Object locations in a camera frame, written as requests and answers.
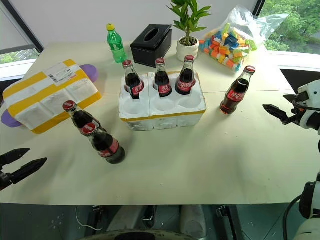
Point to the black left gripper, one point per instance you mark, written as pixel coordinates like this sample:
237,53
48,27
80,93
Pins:
4,180

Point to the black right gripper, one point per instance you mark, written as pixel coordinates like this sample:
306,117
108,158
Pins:
297,116

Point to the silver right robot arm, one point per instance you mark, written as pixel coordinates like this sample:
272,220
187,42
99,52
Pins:
308,200

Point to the glass cola bottle, red cap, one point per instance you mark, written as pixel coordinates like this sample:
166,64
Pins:
135,86
185,80
80,117
107,147
233,97
163,85

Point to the white parcel with yellow tape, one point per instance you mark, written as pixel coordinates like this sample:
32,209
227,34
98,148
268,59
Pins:
50,100

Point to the white foam bottle holder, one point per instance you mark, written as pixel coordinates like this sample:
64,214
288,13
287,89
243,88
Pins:
162,115

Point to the black tissue box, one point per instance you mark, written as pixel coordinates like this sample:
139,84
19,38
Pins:
150,47

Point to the clear bag of colourful blocks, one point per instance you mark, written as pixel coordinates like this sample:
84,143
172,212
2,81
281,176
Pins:
227,47

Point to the green plant in white pot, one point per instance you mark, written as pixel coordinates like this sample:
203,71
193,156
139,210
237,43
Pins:
188,48

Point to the purple oval board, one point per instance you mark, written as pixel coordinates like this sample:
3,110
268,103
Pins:
90,71

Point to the grey rounded leg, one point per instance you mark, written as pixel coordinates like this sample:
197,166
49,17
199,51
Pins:
193,220

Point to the green soda bottle, yellow cap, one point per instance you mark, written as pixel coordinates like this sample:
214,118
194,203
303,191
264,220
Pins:
117,46

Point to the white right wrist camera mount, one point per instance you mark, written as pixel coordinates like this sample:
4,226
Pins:
311,90

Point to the black table frame leg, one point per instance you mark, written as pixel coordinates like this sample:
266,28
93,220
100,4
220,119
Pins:
228,221
98,212

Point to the dark window frame post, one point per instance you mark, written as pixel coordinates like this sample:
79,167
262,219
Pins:
259,7
22,22

